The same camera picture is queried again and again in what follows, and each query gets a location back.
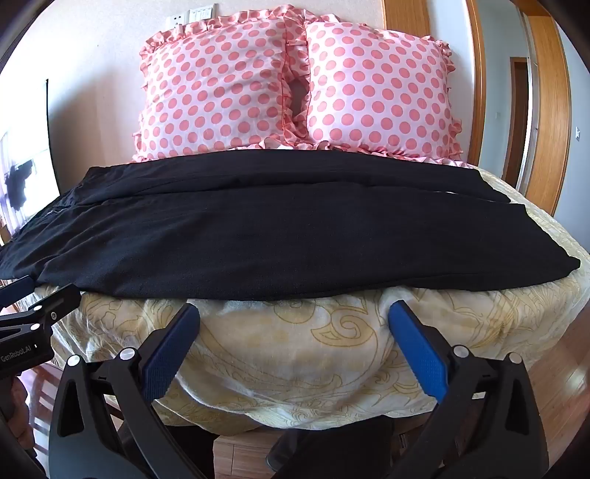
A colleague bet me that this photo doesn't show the white wall socket panel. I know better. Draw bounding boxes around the white wall socket panel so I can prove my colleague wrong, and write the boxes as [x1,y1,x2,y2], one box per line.
[165,4,217,26]

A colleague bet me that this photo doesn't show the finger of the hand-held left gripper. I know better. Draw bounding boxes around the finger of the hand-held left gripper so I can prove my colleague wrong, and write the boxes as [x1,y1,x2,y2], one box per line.
[0,275,37,307]
[0,283,81,344]

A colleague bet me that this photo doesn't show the wooden door frame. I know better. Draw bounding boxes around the wooden door frame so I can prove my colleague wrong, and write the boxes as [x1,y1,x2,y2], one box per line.
[382,0,487,167]

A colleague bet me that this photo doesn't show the wooden sliding door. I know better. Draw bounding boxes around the wooden sliding door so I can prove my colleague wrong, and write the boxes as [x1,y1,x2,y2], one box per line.
[525,14,572,217]

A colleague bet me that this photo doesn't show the yellow patterned bed sheet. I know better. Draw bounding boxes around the yellow patterned bed sheet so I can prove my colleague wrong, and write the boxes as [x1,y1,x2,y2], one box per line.
[46,161,590,431]

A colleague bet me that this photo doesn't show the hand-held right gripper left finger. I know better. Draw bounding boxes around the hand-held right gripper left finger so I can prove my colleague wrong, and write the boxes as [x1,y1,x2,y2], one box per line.
[48,301,217,479]

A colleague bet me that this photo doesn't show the black pants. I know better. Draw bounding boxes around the black pants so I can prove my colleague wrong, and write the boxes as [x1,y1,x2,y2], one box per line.
[0,152,582,302]

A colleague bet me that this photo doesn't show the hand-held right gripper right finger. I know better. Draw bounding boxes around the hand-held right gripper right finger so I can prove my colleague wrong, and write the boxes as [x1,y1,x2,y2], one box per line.
[387,299,551,479]

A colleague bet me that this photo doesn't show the pink polka dot pillow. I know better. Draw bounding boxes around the pink polka dot pillow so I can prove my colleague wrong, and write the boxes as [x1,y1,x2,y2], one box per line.
[283,9,464,160]
[131,4,309,162]

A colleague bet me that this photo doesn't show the dark cloth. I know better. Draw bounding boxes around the dark cloth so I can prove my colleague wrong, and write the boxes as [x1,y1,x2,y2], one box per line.
[265,417,399,479]

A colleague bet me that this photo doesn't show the flat screen television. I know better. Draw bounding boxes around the flat screen television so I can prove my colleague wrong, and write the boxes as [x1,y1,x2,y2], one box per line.
[0,80,60,235]

